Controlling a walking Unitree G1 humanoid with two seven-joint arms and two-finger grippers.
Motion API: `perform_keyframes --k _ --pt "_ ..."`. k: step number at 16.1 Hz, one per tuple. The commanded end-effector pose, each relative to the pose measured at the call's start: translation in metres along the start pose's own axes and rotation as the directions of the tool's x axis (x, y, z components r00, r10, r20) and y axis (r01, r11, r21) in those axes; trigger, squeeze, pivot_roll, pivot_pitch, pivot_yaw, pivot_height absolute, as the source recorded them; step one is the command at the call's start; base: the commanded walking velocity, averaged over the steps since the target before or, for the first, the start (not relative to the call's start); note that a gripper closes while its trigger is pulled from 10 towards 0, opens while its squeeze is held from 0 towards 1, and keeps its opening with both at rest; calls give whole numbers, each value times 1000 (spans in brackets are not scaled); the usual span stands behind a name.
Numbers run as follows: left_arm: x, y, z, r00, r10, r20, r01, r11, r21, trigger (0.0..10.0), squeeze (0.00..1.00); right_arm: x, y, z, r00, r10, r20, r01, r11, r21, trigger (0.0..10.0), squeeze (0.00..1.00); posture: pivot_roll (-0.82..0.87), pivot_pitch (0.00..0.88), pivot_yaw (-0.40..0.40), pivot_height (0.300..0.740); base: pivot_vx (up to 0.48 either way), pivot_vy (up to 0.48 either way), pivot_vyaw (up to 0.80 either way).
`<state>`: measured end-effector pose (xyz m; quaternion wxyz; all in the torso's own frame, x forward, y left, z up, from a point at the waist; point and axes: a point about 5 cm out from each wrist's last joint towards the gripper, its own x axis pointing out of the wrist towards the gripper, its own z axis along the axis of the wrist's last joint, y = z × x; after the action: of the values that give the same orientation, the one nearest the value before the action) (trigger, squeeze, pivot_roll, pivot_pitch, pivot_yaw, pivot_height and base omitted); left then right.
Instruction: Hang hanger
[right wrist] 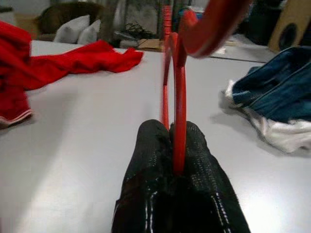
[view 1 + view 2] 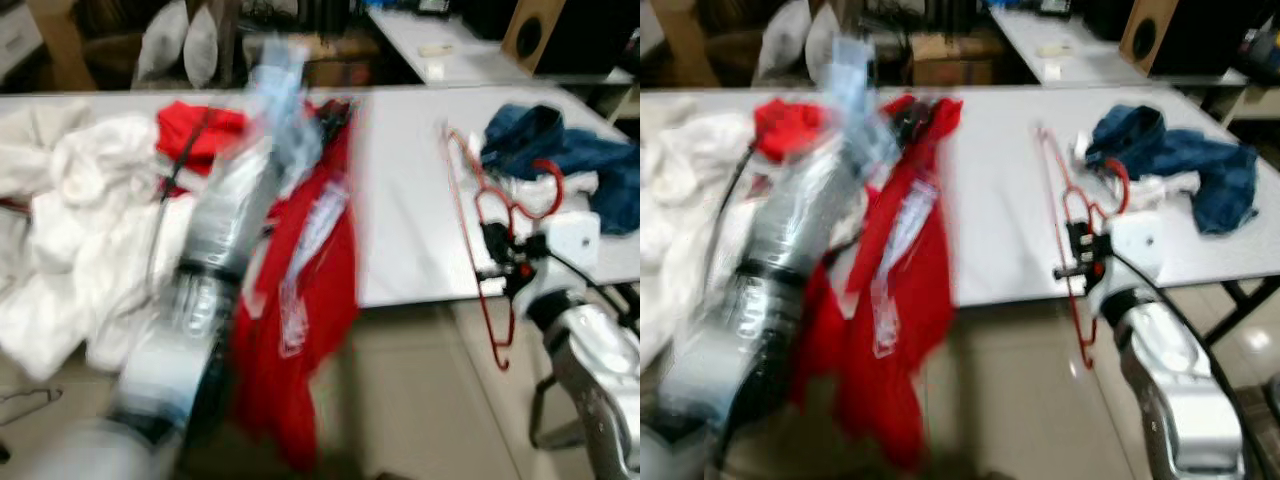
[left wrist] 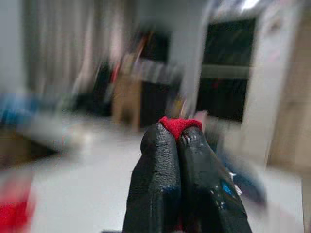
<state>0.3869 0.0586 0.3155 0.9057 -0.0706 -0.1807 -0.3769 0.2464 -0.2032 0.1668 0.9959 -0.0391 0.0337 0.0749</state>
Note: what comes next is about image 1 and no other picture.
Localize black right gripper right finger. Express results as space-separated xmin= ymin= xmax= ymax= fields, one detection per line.
xmin=174 ymin=122 xmax=252 ymax=233

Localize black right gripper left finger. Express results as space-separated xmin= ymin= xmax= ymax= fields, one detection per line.
xmin=111 ymin=119 xmax=175 ymax=233

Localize blue jeans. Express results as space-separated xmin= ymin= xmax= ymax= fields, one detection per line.
xmin=228 ymin=46 xmax=311 ymax=122

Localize red jersey white print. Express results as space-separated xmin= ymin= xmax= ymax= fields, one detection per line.
xmin=24 ymin=40 xmax=144 ymax=84

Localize cardboard box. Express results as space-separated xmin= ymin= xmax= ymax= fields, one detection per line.
xmin=137 ymin=38 xmax=166 ymax=52

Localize white pillow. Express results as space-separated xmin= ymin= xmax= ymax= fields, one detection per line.
xmin=53 ymin=15 xmax=90 ymax=44
xmin=79 ymin=19 xmax=102 ymax=44

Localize red shirt white trim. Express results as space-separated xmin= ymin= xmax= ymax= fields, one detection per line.
xmin=0 ymin=20 xmax=34 ymax=127

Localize wooden speaker black cone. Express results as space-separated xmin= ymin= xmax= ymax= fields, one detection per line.
xmin=268 ymin=0 xmax=311 ymax=53

